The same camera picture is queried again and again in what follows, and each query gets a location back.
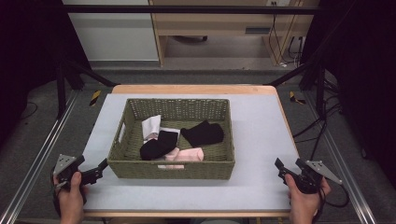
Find yellow black tape strip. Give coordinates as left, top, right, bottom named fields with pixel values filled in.
left=89, top=90, right=103, bottom=107
left=289, top=91, right=306, bottom=105

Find black curtain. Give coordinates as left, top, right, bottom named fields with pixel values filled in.
left=0, top=0, right=92, bottom=147
left=299, top=0, right=396, bottom=181

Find person's right hand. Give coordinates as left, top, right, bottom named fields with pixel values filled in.
left=284, top=175, right=332, bottom=224

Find black sock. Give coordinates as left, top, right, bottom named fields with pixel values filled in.
left=139, top=130, right=179, bottom=161
left=180, top=119, right=225, bottom=148

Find wooden desk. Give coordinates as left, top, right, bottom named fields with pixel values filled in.
left=148, top=0, right=321, bottom=68

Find aluminium rail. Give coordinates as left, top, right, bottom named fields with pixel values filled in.
left=302, top=90, right=378, bottom=224
left=0, top=89, right=80, bottom=224

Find white cabinet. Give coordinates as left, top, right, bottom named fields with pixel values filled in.
left=61, top=0, right=161, bottom=62

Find right hand-held gripper cable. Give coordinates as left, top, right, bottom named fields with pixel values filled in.
left=317, top=182, right=351, bottom=218

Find green woven basket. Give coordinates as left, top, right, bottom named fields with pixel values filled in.
left=106, top=98, right=236, bottom=181

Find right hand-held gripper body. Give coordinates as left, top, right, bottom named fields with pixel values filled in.
left=293, top=160, right=344, bottom=194

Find white table mat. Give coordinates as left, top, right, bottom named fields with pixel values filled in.
left=81, top=92, right=301, bottom=213

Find black floor cables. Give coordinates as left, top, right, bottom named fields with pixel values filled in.
left=291, top=78, right=345, bottom=161

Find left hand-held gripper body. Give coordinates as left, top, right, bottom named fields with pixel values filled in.
left=52, top=154, right=84, bottom=188

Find desk cables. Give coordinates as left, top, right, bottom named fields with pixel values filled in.
left=266, top=1, right=305, bottom=68

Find pink sock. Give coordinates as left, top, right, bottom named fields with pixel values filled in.
left=163, top=147, right=205, bottom=162

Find person's left hand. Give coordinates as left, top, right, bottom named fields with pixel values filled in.
left=53, top=172, right=89, bottom=224

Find black metal stand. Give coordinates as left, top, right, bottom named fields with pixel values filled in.
left=55, top=58, right=120, bottom=119
left=266, top=58, right=327, bottom=120

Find black horizontal frame bar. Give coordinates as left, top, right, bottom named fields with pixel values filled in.
left=61, top=4, right=323, bottom=15

